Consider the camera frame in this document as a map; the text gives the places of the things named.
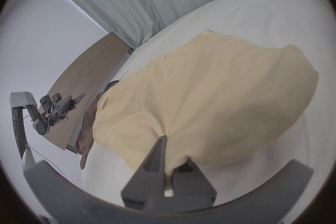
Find green garment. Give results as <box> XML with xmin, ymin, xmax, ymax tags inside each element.
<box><xmin>104</xmin><ymin>81</ymin><xmax>121</xmax><ymax>93</ymax></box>

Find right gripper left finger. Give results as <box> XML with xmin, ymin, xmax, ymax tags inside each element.
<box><xmin>121</xmin><ymin>135</ymin><xmax>168</xmax><ymax>209</ymax></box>

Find beige shorts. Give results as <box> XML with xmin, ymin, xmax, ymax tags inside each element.
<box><xmin>92</xmin><ymin>29</ymin><xmax>319</xmax><ymax>190</ymax></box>

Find brown shorts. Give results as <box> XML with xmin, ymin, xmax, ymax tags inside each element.
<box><xmin>76</xmin><ymin>92</ymin><xmax>105</xmax><ymax>169</ymax></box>

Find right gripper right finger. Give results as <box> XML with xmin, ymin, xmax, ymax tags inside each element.
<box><xmin>172</xmin><ymin>159</ymin><xmax>218</xmax><ymax>208</ymax></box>

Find bed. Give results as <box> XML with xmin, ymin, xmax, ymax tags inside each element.
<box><xmin>43</xmin><ymin>0</ymin><xmax>336</xmax><ymax>208</ymax></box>

